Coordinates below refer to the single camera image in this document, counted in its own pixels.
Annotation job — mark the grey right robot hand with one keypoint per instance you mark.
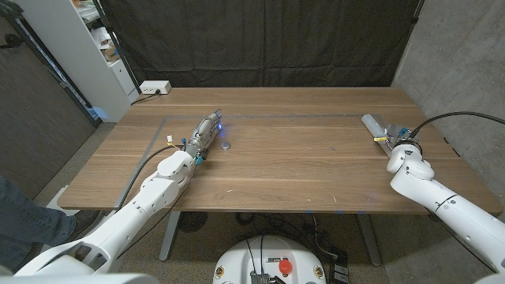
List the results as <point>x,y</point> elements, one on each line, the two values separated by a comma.
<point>398,135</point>

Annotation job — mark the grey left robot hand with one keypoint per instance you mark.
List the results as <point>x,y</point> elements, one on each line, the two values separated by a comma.
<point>202,134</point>

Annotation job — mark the clear plastic wrap roll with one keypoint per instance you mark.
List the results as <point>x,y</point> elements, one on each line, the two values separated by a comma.
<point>371,123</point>

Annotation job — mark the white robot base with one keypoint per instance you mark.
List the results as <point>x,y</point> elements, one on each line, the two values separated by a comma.
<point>244,260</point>

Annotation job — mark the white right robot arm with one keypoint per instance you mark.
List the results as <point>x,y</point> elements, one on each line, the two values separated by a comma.
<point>446,201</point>

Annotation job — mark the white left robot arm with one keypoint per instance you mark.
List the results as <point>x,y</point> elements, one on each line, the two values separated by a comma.
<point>155,195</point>

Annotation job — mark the small silver cap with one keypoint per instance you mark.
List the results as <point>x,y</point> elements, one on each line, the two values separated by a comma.
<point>225,145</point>

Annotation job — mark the white power outlet box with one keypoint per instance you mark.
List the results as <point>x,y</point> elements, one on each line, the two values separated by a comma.
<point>154,87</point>

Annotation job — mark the black round floor fan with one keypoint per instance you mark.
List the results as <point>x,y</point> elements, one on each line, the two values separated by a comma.
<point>192,221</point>

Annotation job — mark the grey table leg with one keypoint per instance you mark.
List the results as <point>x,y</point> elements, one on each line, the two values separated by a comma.
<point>371,240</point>
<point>169,236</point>

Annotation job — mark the black curtain backdrop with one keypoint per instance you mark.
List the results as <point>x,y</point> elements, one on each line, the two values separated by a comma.
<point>260,39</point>

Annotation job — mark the black backdrop stand pole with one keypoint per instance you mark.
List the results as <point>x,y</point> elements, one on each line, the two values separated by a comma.
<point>118,51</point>

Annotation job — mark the brown cardboard box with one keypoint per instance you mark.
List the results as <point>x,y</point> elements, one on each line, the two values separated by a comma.
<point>111,53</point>

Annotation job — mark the black floor power strip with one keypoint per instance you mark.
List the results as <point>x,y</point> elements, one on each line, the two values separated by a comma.
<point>340,272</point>

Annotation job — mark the red emergency stop button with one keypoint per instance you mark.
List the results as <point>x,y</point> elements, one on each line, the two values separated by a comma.
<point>285,266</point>

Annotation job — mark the white shelf cabinet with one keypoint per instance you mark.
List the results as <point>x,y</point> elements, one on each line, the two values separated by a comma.
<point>71,43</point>

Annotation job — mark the person's leg in jeans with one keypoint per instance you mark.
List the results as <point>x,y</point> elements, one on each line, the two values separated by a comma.
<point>23,221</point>

